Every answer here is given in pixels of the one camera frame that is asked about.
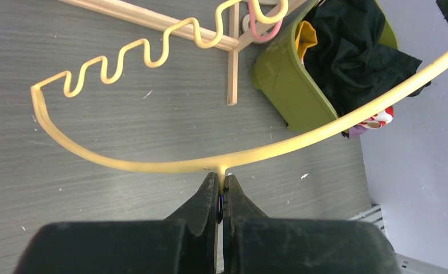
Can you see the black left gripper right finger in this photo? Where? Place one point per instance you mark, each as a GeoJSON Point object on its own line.
{"type": "Point", "coordinates": [257, 243]}

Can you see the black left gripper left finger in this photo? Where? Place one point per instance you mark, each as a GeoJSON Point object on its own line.
{"type": "Point", "coordinates": [183, 242]}

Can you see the green plastic basket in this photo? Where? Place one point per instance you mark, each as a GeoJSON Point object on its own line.
{"type": "Point", "coordinates": [282, 77]}

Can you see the black skirt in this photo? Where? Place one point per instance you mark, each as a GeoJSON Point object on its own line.
{"type": "Point", "coordinates": [349, 64]}

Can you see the wooden clothes rack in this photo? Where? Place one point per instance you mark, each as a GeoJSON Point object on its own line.
{"type": "Point", "coordinates": [225, 36]}

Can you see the cream yellow hanger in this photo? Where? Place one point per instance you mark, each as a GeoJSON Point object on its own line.
{"type": "Point", "coordinates": [221, 163]}

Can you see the beige wooden hanger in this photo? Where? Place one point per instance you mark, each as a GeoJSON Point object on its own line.
{"type": "Point", "coordinates": [249, 24]}

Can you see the red white patterned garment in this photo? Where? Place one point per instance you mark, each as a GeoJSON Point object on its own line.
{"type": "Point", "coordinates": [378, 120]}

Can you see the purple skirt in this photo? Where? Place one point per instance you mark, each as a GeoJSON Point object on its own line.
{"type": "Point", "coordinates": [355, 131]}

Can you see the yellow skirt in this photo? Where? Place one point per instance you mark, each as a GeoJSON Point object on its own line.
{"type": "Point", "coordinates": [305, 38]}

